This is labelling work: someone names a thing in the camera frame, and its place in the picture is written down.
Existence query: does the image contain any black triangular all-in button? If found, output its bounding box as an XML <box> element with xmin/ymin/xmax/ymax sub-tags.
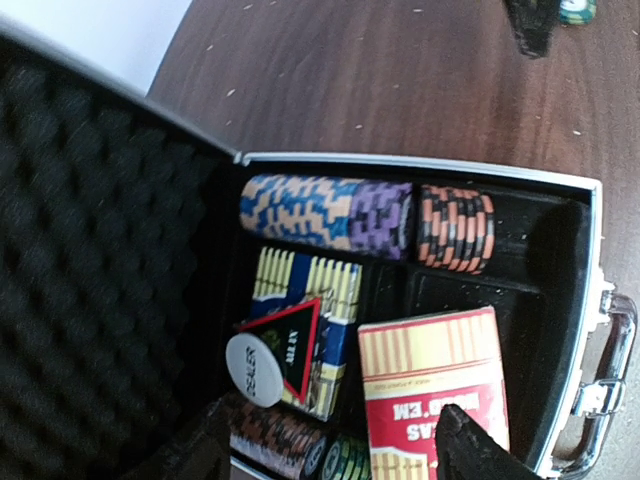
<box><xmin>238</xmin><ymin>297</ymin><xmax>322</xmax><ymax>404</ymax></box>

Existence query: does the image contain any red Texas Hold'em card box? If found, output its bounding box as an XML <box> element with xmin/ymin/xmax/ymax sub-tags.
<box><xmin>358</xmin><ymin>306</ymin><xmax>510</xmax><ymax>479</ymax></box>

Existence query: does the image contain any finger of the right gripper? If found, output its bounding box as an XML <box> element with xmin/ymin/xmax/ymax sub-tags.
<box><xmin>503</xmin><ymin>0</ymin><xmax>560</xmax><ymax>58</ymax></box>

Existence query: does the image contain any aluminium poker case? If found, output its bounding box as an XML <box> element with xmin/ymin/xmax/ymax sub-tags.
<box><xmin>1</xmin><ymin>24</ymin><xmax>637</xmax><ymax>479</ymax></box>

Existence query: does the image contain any orange black chip stack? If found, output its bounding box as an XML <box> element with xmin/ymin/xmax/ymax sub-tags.
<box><xmin>417</xmin><ymin>185</ymin><xmax>496</xmax><ymax>275</ymax></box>

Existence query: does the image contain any white dealer button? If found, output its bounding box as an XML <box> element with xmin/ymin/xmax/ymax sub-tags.
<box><xmin>225</xmin><ymin>333</ymin><xmax>284</xmax><ymax>408</ymax></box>

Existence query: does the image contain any brown chip stack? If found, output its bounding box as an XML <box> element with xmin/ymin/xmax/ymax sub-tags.
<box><xmin>225</xmin><ymin>396</ymin><xmax>328</xmax><ymax>479</ymax></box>

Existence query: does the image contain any purple chip stack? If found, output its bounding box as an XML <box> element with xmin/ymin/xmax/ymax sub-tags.
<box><xmin>348</xmin><ymin>180</ymin><xmax>413</xmax><ymax>260</ymax></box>

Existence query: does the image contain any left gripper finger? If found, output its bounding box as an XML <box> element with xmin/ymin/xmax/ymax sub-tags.
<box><xmin>435</xmin><ymin>404</ymin><xmax>538</xmax><ymax>480</ymax></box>

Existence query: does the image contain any blue card deck box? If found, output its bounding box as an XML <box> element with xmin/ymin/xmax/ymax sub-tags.
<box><xmin>236</xmin><ymin>247</ymin><xmax>363</xmax><ymax>421</ymax></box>

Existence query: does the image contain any green poker chip right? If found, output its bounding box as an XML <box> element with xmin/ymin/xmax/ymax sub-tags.
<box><xmin>559</xmin><ymin>0</ymin><xmax>597</xmax><ymax>25</ymax></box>

